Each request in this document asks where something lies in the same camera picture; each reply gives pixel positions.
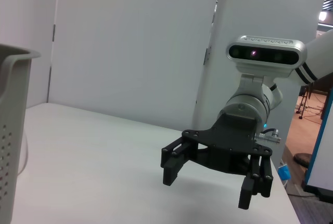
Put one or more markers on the blue edged white panel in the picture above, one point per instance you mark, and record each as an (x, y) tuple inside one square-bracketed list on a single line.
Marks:
[(321, 143)]

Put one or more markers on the black round stand base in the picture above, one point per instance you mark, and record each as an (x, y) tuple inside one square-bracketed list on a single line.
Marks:
[(302, 159)]

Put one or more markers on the black tripod stand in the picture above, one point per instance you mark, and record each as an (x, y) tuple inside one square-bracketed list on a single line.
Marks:
[(308, 102)]

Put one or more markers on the grey-green perforated storage bin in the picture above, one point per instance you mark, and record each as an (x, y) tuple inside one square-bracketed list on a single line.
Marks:
[(13, 130)]

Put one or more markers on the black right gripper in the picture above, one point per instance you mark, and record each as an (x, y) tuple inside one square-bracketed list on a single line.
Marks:
[(229, 146)]

